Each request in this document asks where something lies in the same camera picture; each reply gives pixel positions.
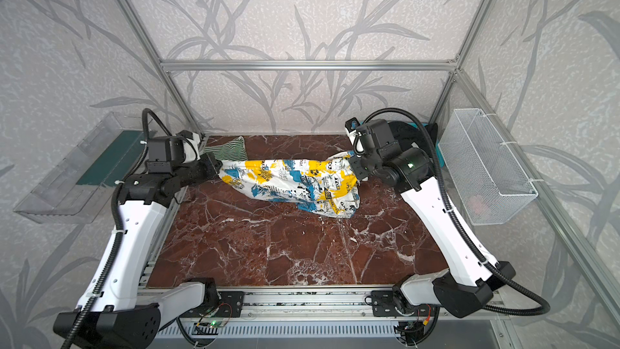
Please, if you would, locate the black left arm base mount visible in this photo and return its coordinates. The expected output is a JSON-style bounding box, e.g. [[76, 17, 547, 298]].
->
[[186, 278, 245, 318]]

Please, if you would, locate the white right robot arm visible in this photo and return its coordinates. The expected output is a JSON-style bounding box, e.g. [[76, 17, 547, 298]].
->
[[350, 145, 516, 318]]

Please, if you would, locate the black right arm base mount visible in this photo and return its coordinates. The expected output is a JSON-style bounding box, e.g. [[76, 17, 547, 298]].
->
[[365, 289, 436, 320]]

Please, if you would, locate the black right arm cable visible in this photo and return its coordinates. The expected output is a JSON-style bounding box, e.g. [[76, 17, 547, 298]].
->
[[360, 107, 552, 317]]

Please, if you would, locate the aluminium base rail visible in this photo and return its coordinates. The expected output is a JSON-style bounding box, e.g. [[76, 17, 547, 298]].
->
[[137, 284, 507, 340]]

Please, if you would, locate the white wire mesh basket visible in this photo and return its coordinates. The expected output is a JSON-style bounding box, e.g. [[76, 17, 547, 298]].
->
[[439, 108, 538, 226]]

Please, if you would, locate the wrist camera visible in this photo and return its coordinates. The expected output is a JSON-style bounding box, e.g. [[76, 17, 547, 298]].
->
[[345, 117, 400, 159], [146, 130, 201, 166]]

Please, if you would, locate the clear plastic wall tray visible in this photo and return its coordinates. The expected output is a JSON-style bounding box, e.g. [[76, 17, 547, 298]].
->
[[14, 112, 145, 225]]

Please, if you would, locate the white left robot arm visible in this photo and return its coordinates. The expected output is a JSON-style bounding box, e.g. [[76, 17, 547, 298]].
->
[[53, 154, 222, 348]]

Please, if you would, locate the white yellow blue printed garment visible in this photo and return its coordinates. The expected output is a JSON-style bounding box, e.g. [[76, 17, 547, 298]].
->
[[219, 152, 361, 218]]

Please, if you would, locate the black garment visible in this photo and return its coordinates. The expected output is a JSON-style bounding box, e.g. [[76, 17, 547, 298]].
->
[[388, 121, 431, 157]]

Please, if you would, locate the green white striped shirt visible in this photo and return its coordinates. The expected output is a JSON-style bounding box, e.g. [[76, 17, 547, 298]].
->
[[203, 137, 248, 162]]

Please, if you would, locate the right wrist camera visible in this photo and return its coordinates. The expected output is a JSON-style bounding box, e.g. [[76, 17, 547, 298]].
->
[[345, 117, 400, 159]]

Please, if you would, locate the teal plastic laundry basket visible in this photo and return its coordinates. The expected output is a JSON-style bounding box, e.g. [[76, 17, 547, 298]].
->
[[406, 122, 445, 171]]

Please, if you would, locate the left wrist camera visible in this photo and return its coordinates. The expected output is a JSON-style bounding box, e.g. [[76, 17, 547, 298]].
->
[[146, 130, 201, 166]]

